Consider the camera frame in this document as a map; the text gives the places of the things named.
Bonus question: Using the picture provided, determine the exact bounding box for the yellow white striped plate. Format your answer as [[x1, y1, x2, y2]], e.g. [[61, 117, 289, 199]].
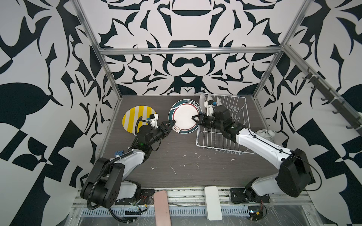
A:
[[122, 105, 156, 134]]

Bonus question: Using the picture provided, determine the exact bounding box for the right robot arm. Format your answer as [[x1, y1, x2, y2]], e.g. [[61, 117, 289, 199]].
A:
[[192, 105, 314, 200]]

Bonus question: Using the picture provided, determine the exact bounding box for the green rimmed white plate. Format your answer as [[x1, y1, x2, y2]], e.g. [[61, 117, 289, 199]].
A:
[[168, 99, 202, 134]]

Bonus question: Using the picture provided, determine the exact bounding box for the white wire dish rack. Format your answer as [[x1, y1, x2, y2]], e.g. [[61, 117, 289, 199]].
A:
[[196, 94, 254, 155]]

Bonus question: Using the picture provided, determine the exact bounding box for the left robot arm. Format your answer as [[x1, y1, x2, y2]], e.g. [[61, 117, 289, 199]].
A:
[[80, 120, 176, 210]]

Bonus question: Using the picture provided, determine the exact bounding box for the white flat block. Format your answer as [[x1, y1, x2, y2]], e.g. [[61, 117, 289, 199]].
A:
[[204, 186, 222, 221]]

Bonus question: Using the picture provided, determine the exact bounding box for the white plate leftmost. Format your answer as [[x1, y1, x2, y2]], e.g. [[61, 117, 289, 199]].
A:
[[199, 94, 207, 113]]

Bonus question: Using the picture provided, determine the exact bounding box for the small circuit board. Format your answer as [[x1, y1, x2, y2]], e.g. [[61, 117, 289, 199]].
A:
[[247, 204, 267, 222]]

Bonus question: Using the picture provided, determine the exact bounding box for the pink flat bar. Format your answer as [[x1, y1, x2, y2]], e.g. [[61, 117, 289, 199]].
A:
[[153, 190, 172, 226]]

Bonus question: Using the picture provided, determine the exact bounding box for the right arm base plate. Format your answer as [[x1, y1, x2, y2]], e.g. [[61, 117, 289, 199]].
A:
[[230, 188, 270, 204]]

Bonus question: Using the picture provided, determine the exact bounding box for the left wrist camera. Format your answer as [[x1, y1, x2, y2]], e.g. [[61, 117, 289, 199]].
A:
[[146, 114, 158, 129]]

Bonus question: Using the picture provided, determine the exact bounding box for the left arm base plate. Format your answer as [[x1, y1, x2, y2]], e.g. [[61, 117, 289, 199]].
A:
[[115, 189, 155, 205]]

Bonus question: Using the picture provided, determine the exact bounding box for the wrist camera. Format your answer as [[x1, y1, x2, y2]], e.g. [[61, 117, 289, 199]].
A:
[[146, 114, 158, 129], [204, 96, 222, 116]]

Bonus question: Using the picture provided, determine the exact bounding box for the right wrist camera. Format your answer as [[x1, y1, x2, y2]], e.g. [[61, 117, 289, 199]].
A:
[[204, 96, 222, 116]]

